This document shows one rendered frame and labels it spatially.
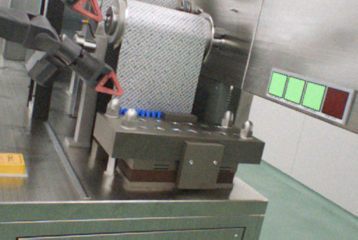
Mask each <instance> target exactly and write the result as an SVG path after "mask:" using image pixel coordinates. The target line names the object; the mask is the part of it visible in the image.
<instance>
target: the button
mask: <svg viewBox="0 0 358 240"><path fill-rule="evenodd" d="M24 170H25V163H24V160H23V157H22V154H14V153H0V174H24Z"/></svg>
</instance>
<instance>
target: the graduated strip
mask: <svg viewBox="0 0 358 240"><path fill-rule="evenodd" d="M43 125H44V126H45V128H46V129H47V132H48V134H49V135H50V139H51V140H52V143H53V145H54V146H55V149H56V151H57V152H58V154H59V156H60V159H61V160H62V163H63V165H64V168H65V169H66V171H67V174H68V175H69V177H70V179H71V182H72V183H73V186H74V188H75V189H76V192H77V193H78V196H79V198H80V199H90V196H89V194H88V193H87V191H86V189H85V186H84V185H83V183H82V181H81V179H80V177H79V175H78V174H77V172H76V169H75V168H74V167H73V164H72V162H71V161H70V159H69V157H68V155H67V154H66V151H65V150H64V147H63V146H62V143H61V142H60V140H59V138H58V136H57V135H56V132H55V131H54V129H53V128H52V125H51V124H50V122H43Z"/></svg>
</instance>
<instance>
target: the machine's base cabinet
mask: <svg viewBox="0 0 358 240"><path fill-rule="evenodd" d="M264 216H265V215H264V214H252V215H230V216H188V217H145V218H102V219H81V220H39V221H17V222H0V240H259V236H260V234H261V228H262V225H263V223H264Z"/></svg>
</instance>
